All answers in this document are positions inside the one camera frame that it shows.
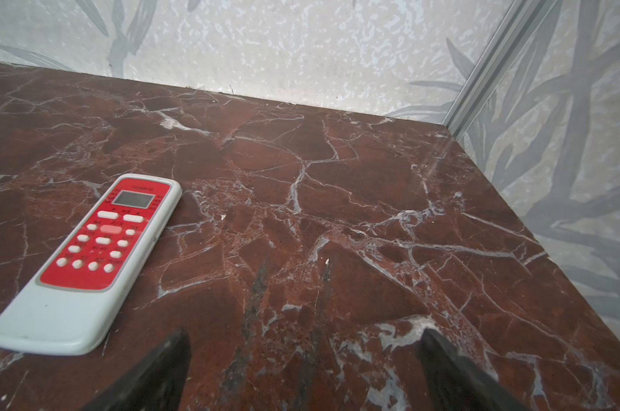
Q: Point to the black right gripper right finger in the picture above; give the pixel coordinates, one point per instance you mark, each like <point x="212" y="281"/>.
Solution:
<point x="457" y="383"/>

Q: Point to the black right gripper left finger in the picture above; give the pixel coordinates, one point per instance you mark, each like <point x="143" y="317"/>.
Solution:
<point x="155" y="383"/>

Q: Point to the red white remote control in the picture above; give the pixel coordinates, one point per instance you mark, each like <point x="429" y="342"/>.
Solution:
<point x="71" y="302"/>

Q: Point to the aluminium cage frame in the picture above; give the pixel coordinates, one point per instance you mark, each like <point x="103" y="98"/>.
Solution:
<point x="516" y="28"/>

